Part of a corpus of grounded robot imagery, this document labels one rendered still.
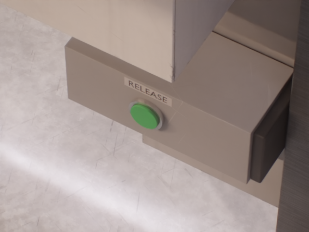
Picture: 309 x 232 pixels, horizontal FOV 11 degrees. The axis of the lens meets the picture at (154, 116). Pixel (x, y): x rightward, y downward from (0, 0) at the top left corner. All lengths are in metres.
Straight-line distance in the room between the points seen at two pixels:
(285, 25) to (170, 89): 0.12
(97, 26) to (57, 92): 1.68
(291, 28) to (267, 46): 0.05
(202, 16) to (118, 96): 0.25
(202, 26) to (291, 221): 0.36
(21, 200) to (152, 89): 1.38
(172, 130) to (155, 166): 1.36
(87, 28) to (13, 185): 1.57
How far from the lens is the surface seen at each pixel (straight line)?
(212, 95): 1.47
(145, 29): 1.26
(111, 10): 1.27
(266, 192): 1.68
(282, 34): 1.47
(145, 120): 1.51
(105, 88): 1.52
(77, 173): 2.86
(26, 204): 2.83
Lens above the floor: 2.35
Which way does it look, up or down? 53 degrees down
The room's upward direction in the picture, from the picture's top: straight up
